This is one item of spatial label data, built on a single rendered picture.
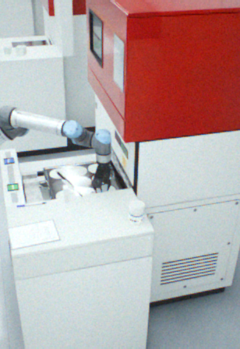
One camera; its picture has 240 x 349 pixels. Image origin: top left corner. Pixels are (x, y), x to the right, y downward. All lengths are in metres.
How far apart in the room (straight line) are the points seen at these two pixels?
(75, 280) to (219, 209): 0.94
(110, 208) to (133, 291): 0.42
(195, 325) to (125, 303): 0.76
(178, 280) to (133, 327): 0.54
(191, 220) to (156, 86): 0.84
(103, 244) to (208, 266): 1.04
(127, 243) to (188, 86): 0.76
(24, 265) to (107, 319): 0.58
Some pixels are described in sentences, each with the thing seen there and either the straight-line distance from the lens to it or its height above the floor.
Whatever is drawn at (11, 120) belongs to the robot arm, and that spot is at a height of 1.30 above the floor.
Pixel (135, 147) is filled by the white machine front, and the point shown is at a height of 1.20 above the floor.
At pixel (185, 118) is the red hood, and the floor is 1.32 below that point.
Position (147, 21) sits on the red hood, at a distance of 1.97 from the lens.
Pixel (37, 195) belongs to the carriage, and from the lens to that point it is 2.41.
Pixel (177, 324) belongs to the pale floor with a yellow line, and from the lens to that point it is 2.94.
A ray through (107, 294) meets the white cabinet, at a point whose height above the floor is 0.62.
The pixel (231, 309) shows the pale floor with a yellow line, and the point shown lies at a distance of 3.08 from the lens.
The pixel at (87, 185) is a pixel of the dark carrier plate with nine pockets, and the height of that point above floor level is 0.90.
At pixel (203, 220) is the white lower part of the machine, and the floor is 0.67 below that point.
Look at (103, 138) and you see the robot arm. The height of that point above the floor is 1.25.
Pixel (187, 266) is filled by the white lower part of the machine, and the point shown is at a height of 0.33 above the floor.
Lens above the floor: 2.27
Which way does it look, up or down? 33 degrees down
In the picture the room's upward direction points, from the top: 1 degrees clockwise
